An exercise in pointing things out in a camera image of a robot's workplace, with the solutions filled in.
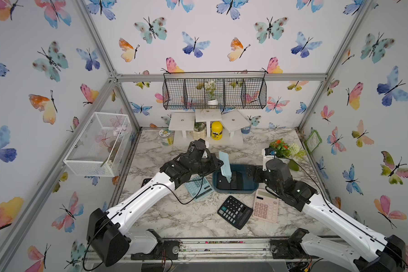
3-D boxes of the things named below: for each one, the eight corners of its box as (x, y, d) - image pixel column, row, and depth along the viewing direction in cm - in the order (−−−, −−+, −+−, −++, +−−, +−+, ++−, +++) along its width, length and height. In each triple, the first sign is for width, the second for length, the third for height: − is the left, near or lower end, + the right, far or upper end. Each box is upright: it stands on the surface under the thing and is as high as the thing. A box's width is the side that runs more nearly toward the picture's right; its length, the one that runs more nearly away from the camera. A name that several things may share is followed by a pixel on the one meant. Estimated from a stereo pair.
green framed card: (308, 152, 112) (315, 142, 105) (302, 139, 119) (308, 129, 112) (316, 152, 112) (324, 142, 105) (310, 139, 119) (316, 129, 112)
